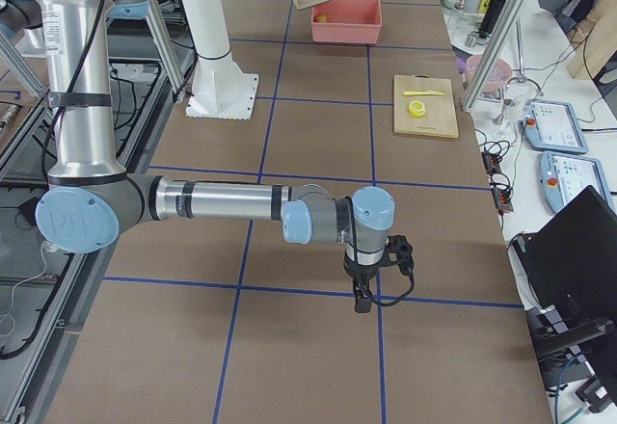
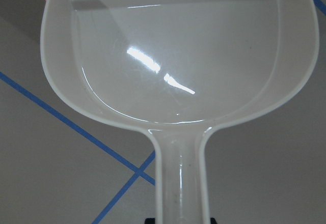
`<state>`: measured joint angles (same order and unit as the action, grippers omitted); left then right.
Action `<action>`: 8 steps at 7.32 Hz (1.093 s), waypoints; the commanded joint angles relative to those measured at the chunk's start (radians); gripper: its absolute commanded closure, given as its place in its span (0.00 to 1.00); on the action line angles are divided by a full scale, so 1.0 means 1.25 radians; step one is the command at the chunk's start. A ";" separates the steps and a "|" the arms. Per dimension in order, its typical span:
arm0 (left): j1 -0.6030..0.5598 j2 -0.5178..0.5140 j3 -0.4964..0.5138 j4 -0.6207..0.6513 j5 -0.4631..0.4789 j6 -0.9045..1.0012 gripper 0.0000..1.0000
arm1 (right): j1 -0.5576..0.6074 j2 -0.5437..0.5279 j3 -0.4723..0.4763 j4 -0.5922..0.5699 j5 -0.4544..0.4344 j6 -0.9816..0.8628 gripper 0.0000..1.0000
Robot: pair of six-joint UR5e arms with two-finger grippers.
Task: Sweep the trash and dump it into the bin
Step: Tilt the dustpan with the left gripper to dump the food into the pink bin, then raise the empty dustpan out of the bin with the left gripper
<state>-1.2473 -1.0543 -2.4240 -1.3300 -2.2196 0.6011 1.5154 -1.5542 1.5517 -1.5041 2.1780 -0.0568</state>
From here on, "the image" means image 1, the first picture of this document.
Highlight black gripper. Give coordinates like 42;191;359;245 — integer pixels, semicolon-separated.
343;235;415;313

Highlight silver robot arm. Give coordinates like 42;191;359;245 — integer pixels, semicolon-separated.
1;0;148;40
35;0;414;313

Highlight pink plastic bin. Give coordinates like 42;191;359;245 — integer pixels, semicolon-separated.
310;0;383;45

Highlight black monitor stand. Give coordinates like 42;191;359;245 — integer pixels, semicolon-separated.
525;307;616;413

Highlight yellow toy lemon slices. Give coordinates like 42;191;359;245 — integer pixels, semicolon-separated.
408;100;426;118

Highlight bamboo cutting board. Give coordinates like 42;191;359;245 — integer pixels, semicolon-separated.
393;75;459;139

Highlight black laptop computer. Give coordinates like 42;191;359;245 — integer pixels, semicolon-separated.
514;186;616;320

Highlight yellow plastic knife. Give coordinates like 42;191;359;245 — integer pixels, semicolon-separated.
402;90;445;97

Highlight blue teach pendant near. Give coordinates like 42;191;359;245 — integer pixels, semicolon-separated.
539;151;615;213

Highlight blue teach pendant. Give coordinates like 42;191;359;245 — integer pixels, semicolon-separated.
539;151;615;213
521;99;588;154

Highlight blue teach pendant far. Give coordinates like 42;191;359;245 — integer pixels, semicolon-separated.
521;99;588;154

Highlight pink bowl with clear items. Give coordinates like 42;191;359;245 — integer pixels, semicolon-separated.
465;53;514;93

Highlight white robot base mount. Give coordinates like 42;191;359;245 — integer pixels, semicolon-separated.
182;0;258;120

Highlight aluminium frame post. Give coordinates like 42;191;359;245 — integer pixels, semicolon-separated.
461;0;525;113

